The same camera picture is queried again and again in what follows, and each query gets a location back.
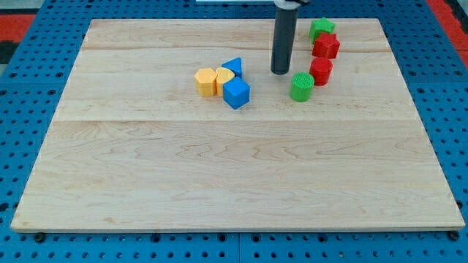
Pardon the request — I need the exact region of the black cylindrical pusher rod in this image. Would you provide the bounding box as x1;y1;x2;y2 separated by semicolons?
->
271;3;299;75

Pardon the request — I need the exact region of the green star block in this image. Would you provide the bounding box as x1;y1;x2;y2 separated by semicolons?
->
309;18;336;44

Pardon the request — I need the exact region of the red star block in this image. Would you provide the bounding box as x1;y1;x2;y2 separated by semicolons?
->
312;33;341;59

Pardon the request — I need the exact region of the red circle block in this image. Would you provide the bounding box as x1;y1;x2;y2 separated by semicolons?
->
309;57;333;86

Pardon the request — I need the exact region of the green circle block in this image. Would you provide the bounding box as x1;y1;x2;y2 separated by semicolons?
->
290;72;314;102

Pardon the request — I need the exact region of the blue triangle block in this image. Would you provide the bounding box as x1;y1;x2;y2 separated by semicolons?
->
222;57;243;77

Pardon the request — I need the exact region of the yellow heart block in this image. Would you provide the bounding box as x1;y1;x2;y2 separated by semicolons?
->
215;67;235;96

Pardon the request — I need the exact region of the blue cube block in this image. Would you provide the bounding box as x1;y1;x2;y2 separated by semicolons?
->
223;77;251;110

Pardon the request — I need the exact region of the yellow hexagon block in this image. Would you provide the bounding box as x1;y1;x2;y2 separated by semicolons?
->
195;68;217;96

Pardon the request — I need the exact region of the wooden board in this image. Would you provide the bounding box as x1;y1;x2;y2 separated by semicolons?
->
11;18;465;233

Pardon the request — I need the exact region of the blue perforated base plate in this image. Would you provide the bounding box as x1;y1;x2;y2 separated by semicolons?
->
1;0;467;262

